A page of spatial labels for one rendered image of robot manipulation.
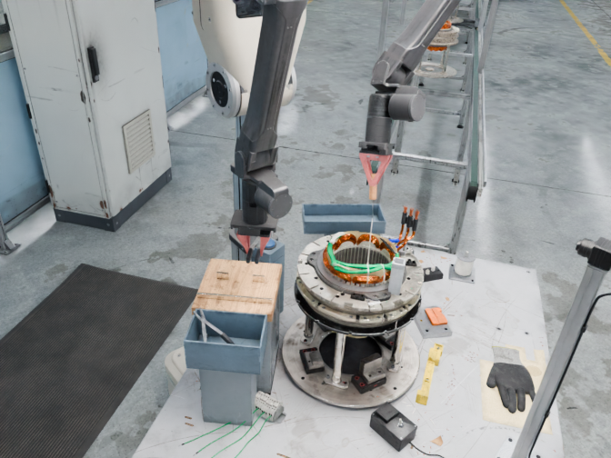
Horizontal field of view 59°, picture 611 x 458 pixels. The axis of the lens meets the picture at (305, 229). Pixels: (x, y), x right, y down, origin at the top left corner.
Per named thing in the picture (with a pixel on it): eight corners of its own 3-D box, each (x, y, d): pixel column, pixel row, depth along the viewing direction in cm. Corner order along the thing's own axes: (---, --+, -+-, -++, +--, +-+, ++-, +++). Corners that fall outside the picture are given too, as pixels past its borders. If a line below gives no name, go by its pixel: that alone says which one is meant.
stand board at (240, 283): (272, 322, 126) (272, 314, 124) (192, 315, 126) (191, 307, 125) (282, 271, 142) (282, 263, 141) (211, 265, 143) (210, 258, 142)
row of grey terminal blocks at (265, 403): (287, 413, 135) (288, 402, 133) (277, 427, 132) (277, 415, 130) (255, 396, 140) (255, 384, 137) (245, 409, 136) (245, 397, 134)
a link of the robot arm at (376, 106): (379, 92, 124) (365, 89, 120) (405, 92, 120) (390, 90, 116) (376, 122, 126) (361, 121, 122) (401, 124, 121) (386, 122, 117)
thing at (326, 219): (370, 274, 186) (379, 204, 170) (375, 294, 177) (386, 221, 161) (298, 275, 184) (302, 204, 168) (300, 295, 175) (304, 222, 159)
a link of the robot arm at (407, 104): (396, 76, 126) (376, 60, 120) (439, 76, 118) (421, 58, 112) (382, 125, 126) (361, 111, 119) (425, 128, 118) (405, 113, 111)
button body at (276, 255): (283, 311, 168) (285, 243, 155) (269, 323, 163) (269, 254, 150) (265, 302, 172) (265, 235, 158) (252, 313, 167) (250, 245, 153)
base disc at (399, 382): (415, 423, 133) (415, 420, 133) (265, 390, 140) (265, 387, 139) (422, 320, 165) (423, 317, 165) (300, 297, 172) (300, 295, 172)
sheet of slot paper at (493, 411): (557, 438, 132) (558, 436, 132) (479, 419, 136) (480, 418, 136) (545, 352, 158) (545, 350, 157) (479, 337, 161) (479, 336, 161)
